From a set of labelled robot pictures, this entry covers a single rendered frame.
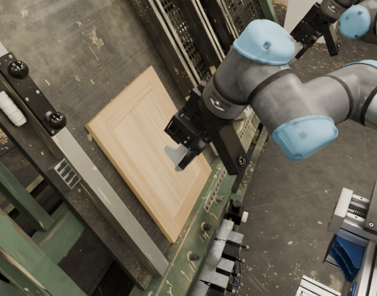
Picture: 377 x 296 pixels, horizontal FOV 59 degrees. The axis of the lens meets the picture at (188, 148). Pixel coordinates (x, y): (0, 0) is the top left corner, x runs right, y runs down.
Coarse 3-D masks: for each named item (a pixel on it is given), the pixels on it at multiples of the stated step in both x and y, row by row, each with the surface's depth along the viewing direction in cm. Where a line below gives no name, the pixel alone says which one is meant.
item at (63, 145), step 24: (0, 48) 72; (48, 144) 81; (72, 144) 83; (72, 168) 83; (96, 168) 88; (96, 192) 87; (120, 216) 92; (144, 240) 97; (144, 264) 100; (168, 264) 104
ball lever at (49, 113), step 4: (48, 112) 77; (56, 112) 68; (44, 116) 77; (48, 116) 77; (52, 116) 68; (56, 116) 68; (60, 116) 68; (64, 116) 69; (48, 120) 68; (52, 120) 67; (56, 120) 68; (60, 120) 68; (64, 120) 69; (48, 124) 68; (52, 124) 68; (56, 124) 68; (60, 124) 68; (64, 124) 69; (52, 128) 69; (56, 128) 68; (60, 128) 69
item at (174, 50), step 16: (144, 0) 113; (144, 16) 117; (160, 16) 117; (160, 32) 118; (160, 48) 122; (176, 48) 121; (176, 64) 124; (192, 64) 128; (176, 80) 128; (192, 80) 126
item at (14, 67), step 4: (16, 60) 63; (20, 60) 64; (8, 64) 63; (12, 64) 63; (16, 64) 63; (20, 64) 63; (24, 64) 64; (8, 68) 63; (12, 68) 62; (16, 68) 63; (20, 68) 63; (24, 68) 63; (28, 68) 65; (8, 72) 63; (12, 72) 63; (16, 72) 63; (20, 72) 63; (24, 72) 64; (28, 72) 65; (12, 76) 63; (16, 76) 63; (20, 76) 63; (24, 76) 64
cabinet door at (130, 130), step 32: (128, 96) 105; (160, 96) 118; (96, 128) 93; (128, 128) 103; (160, 128) 115; (128, 160) 100; (160, 160) 113; (160, 192) 110; (192, 192) 124; (160, 224) 107
